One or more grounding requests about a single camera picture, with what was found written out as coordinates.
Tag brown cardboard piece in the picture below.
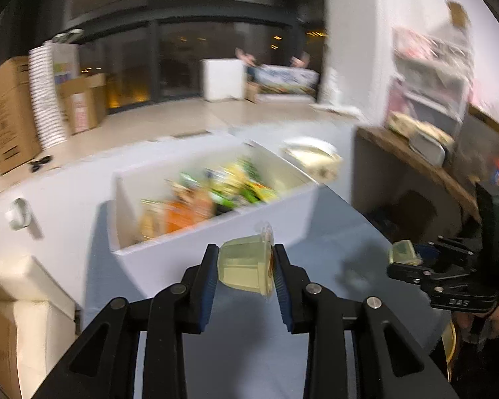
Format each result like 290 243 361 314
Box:
447 1 471 28

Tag white storage box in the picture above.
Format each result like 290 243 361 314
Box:
108 139 320 298

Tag white leather sofa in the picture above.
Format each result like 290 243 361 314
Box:
0 255 84 399

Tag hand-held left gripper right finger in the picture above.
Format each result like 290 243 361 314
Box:
272 243 460 399

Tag black scissors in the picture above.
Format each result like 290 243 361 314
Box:
27 156 54 172

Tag white foam box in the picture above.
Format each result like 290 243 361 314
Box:
200 58 247 101

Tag white tape roll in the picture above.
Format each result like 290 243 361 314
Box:
6 198 33 230

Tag yellow curved object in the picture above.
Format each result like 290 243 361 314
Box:
441 322 458 383

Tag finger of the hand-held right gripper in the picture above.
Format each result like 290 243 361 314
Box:
388 259 439 284
415 243 439 260

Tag white shopping bag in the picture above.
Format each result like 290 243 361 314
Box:
50 29 84 88

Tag small open cardboard box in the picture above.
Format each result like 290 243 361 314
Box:
58 72 107 134

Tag pile of snack packets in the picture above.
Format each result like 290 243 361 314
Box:
139 158 279 242

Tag large cardboard box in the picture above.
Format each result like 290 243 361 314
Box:
0 56 42 175

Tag clear plastic drawer unit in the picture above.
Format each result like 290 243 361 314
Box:
385 27 475 134

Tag yellow jelly cup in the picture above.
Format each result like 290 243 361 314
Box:
217 221 277 299
389 240 422 267

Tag dark wooden shelf unit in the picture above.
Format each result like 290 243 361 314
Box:
353 108 499 250

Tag dark window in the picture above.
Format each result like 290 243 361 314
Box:
37 0 329 109

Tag polka dot paper bag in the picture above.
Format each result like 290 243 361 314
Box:
28 44 69 150

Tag landscape printed box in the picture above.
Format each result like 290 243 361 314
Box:
253 64 320 102

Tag beige tissue pack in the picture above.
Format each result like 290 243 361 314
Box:
410 127 456 167
389 110 425 136

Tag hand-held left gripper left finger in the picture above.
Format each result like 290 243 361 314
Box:
32 243 221 399

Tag white paper sheet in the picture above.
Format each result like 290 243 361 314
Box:
312 102 360 119

